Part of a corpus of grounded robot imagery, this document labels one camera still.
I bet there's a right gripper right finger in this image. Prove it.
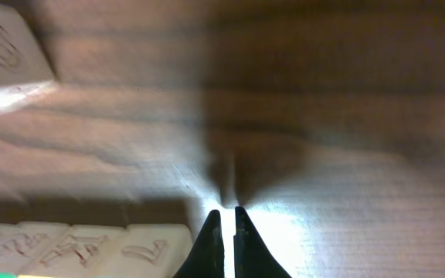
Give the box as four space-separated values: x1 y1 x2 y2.
233 206 291 278

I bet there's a blue T block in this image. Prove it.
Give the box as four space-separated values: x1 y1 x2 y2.
90 224 192 278

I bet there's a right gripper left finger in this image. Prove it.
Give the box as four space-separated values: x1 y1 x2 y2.
173 210 225 278

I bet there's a green V block centre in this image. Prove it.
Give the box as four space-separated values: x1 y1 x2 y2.
0 4 58 114

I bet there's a green B block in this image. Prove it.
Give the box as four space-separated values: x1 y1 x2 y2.
0 222 70 274

